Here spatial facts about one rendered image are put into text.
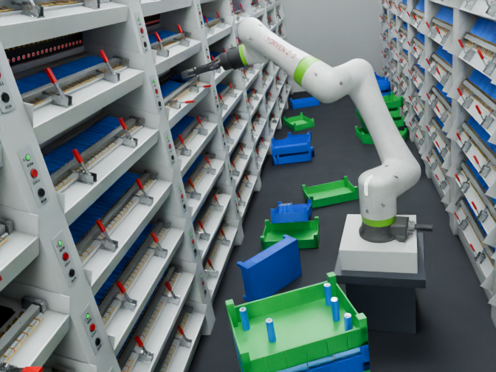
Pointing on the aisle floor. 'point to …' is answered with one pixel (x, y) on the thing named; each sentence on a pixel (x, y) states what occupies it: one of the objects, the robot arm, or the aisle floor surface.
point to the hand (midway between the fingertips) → (189, 73)
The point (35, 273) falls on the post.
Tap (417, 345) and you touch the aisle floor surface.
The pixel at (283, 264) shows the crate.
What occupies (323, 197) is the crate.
